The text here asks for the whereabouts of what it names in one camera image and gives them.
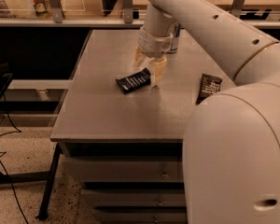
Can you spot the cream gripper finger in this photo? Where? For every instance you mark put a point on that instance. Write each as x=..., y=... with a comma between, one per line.
x=156, y=67
x=140, y=60

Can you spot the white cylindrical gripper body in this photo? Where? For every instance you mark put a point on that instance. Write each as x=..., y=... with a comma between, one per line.
x=153, y=43

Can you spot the blue rxbar blueberry wrapper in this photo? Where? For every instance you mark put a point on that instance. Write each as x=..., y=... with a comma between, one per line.
x=135, y=81

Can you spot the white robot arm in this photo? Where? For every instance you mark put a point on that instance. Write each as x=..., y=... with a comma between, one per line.
x=231, y=146

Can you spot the black rxbar chocolate wrapper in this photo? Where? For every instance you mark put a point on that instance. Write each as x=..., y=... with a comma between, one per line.
x=209, y=85

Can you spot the silver blue drink can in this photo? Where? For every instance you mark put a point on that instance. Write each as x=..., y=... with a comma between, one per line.
x=175, y=40

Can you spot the grey drawer cabinet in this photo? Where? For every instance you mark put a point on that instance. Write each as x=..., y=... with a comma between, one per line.
x=98, y=119

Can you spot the top grey drawer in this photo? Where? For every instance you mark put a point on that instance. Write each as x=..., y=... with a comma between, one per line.
x=124, y=168

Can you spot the grey drawer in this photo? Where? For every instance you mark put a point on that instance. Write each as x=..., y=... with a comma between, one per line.
x=154, y=216
x=134, y=197
x=124, y=168

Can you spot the middle grey drawer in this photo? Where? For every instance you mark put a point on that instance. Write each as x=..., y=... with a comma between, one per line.
x=134, y=197

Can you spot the bottom grey drawer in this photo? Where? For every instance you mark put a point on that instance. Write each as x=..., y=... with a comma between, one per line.
x=154, y=216

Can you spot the left grey metal bracket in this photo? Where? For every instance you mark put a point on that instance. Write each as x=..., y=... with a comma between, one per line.
x=57, y=12

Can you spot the black desk leg frame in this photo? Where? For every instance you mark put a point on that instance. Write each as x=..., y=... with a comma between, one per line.
x=47, y=176

